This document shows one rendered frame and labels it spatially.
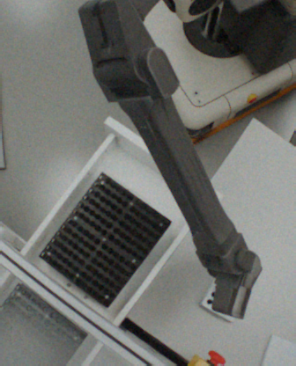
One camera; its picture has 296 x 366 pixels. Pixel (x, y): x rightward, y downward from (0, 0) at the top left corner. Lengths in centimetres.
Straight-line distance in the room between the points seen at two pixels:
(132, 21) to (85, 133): 141
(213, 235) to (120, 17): 38
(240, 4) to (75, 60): 96
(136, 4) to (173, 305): 71
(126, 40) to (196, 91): 117
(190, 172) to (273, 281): 52
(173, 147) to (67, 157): 133
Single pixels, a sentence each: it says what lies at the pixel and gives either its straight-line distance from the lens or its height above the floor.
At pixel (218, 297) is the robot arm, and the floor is 101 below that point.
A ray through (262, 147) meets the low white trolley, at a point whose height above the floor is 76.
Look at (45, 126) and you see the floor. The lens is 206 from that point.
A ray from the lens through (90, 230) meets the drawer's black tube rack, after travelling 101.
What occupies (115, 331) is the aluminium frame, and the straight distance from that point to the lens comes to 91.
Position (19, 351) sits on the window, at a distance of 37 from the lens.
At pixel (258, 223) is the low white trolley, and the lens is 118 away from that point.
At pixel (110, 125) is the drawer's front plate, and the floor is 93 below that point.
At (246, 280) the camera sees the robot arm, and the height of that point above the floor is 101.
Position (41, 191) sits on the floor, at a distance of 198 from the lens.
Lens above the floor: 189
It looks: 75 degrees down
